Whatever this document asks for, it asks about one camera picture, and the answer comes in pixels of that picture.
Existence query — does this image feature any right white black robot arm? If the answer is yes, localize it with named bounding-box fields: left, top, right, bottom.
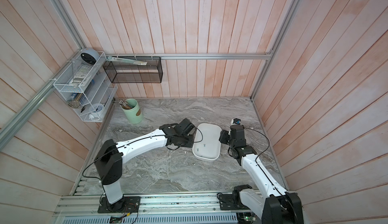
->
left=219, top=118, right=304, bottom=224

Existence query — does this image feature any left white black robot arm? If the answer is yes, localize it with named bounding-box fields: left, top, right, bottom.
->
left=94, top=118, right=196, bottom=209

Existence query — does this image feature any white rectangular storage tray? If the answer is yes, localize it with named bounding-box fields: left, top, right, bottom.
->
left=192, top=123, right=221, bottom=161

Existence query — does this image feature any green cup with utensils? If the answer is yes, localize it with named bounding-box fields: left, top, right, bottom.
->
left=119, top=99, right=143, bottom=125

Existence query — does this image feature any round grey alarm clock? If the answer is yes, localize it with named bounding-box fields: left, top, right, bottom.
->
left=80, top=48, right=100, bottom=65

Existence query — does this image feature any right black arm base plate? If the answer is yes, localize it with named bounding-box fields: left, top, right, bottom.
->
left=216, top=193, right=243, bottom=210

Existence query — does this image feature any horizontal aluminium wall rail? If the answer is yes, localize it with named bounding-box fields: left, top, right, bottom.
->
left=105, top=53, right=272, bottom=60

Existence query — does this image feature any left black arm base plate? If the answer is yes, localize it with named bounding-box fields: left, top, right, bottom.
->
left=97, top=196, right=141, bottom=213

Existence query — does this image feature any black wire mesh basket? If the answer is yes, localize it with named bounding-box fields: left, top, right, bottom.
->
left=103, top=56, right=163, bottom=83

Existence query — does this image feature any white wire shelf rack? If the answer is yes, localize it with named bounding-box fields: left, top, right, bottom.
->
left=54, top=51, right=118, bottom=123

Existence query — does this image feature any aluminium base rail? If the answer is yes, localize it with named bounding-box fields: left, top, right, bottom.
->
left=50, top=192, right=260, bottom=224

